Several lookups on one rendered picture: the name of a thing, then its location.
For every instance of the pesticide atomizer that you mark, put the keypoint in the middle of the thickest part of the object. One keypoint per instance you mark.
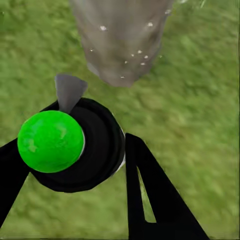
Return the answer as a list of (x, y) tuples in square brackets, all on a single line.
[(74, 144)]

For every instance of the tree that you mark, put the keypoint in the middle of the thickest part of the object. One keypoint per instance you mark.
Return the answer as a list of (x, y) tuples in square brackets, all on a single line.
[(120, 38)]

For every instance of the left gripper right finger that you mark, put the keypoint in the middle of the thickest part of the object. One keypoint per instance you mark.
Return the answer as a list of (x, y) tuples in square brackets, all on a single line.
[(174, 220)]

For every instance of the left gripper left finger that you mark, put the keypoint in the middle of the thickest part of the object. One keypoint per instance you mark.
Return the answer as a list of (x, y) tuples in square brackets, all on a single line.
[(13, 173)]

